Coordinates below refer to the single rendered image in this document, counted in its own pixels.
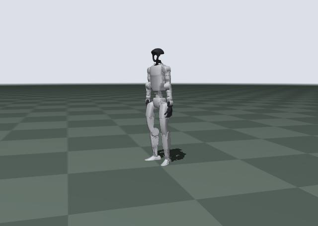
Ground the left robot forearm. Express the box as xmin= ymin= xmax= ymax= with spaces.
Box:
xmin=166 ymin=83 xmax=173 ymax=105

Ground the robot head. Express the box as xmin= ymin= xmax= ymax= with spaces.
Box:
xmin=151 ymin=48 xmax=164 ymax=66

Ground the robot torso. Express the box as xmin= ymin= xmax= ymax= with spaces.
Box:
xmin=150 ymin=63 xmax=166 ymax=108

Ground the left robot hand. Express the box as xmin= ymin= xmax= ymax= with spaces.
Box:
xmin=164 ymin=101 xmax=173 ymax=118

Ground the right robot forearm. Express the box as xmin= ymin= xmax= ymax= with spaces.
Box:
xmin=146 ymin=88 xmax=152 ymax=103

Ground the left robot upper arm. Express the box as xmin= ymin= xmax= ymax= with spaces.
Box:
xmin=162 ymin=66 xmax=171 ymax=89

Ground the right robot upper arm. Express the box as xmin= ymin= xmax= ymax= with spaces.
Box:
xmin=145 ymin=67 xmax=152 ymax=89

